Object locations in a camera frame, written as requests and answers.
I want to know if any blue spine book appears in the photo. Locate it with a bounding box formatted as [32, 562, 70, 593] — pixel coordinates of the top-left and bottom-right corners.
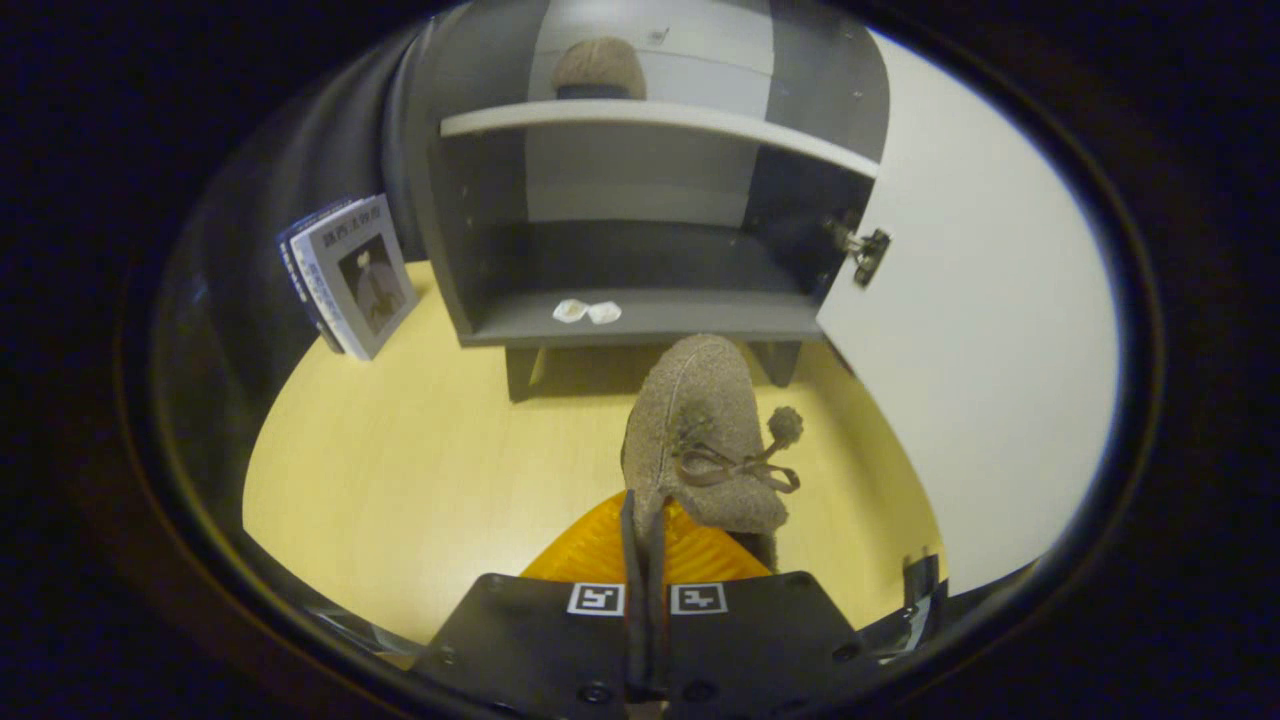
[276, 198, 346, 356]

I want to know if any black backdrop cloth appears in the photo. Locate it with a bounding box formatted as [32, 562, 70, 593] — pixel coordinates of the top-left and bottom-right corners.
[155, 25, 446, 541]

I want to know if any metal door hinge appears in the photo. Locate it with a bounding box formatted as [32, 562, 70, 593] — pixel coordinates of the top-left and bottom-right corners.
[825, 215, 893, 291]

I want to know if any white shoe cabinet door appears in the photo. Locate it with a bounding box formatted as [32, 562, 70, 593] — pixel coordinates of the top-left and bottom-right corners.
[815, 30, 1121, 599]

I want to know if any grey shoe cabinet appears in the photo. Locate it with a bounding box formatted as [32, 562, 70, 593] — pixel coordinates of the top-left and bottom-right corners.
[405, 0, 891, 404]

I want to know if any grey cover book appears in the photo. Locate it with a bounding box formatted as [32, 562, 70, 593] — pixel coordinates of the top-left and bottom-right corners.
[298, 193, 421, 361]

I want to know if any white cabinet shelf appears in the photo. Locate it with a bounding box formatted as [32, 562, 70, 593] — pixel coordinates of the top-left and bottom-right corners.
[440, 98, 883, 181]

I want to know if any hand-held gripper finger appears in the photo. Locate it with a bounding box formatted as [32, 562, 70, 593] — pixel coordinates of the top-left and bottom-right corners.
[410, 490, 649, 713]
[650, 505, 886, 716]

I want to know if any brown fuzzy shoe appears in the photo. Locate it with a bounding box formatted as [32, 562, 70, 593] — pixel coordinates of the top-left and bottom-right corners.
[620, 333, 806, 571]
[550, 37, 649, 101]

